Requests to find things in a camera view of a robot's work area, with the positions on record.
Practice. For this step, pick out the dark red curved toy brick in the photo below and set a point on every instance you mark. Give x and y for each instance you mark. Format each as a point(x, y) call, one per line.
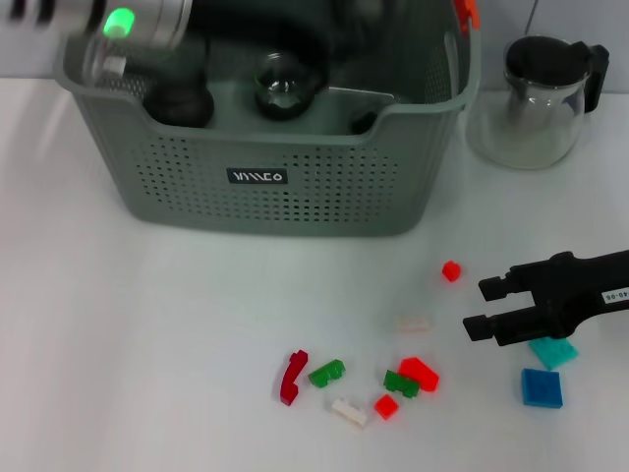
point(291, 381)

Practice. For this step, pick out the blue toy plate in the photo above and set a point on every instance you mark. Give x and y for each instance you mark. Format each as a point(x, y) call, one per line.
point(540, 387)

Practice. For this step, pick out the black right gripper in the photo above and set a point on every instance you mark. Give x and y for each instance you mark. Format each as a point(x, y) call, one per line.
point(585, 290)

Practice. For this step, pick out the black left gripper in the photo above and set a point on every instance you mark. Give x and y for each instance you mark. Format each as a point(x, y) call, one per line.
point(265, 24)

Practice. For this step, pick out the small red toy brick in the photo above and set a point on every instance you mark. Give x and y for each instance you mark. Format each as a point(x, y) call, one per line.
point(451, 271)

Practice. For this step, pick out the red sloped toy brick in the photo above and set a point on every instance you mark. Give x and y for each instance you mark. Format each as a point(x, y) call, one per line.
point(422, 373)

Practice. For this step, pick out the dark clay teapot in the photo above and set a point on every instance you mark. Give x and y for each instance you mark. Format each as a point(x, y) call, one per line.
point(179, 105)

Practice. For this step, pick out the grey-green perforated storage bin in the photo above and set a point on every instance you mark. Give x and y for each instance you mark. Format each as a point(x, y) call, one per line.
point(319, 196)

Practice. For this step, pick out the red square toy brick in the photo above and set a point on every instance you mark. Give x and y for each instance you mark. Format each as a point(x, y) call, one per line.
point(386, 407)

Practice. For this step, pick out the teal toy plate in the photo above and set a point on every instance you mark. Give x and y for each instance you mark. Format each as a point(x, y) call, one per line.
point(557, 355)

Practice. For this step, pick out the green toy brick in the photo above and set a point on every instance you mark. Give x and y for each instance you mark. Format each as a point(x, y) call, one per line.
point(399, 383)
point(325, 373)

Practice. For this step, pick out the glass teapot black lid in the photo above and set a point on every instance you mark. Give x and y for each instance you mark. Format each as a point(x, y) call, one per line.
point(545, 59)

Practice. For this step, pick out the white toy brick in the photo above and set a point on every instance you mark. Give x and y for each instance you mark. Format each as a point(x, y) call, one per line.
point(413, 323)
point(350, 413)

